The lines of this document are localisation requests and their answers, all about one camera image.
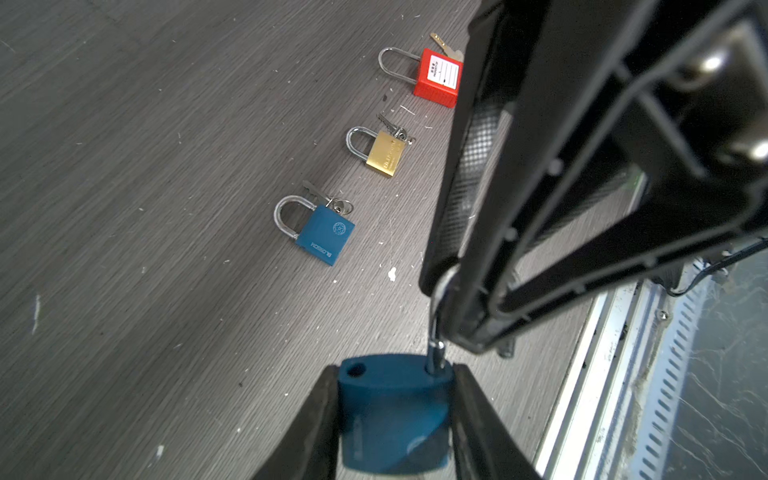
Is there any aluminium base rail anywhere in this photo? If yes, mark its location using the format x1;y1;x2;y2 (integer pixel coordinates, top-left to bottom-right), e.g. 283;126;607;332
535;281;659;479

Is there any blue padlock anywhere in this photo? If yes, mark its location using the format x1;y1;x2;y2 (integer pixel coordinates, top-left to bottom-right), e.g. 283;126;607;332
273;180;355;266
338;266;458;476

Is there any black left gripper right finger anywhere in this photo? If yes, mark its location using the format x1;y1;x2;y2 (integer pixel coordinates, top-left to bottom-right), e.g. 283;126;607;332
450;364;540;480

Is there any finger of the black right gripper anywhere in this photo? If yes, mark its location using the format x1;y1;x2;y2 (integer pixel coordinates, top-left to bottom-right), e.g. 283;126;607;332
419;1;516;296
440;1;767;353

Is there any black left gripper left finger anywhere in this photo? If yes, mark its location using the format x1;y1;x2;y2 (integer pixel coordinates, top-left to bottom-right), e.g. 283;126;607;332
252;365;340;480

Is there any red safety padlock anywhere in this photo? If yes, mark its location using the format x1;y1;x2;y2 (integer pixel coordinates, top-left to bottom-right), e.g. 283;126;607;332
377;34;464;108

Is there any brass padlock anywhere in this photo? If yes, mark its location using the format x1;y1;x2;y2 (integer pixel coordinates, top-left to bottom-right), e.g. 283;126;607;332
345;113;415;177

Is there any white cable duct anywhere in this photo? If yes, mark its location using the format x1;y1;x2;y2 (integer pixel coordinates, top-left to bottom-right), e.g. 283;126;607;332
624;277;712;479

